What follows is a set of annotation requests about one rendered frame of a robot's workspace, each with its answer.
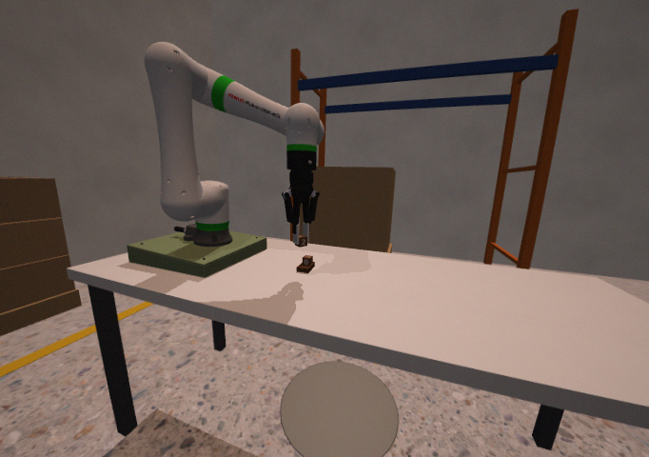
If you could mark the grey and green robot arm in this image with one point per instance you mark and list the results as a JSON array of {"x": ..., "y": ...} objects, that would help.
[{"x": 175, "y": 79}]

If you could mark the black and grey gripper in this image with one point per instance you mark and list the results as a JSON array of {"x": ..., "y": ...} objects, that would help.
[{"x": 300, "y": 188}]

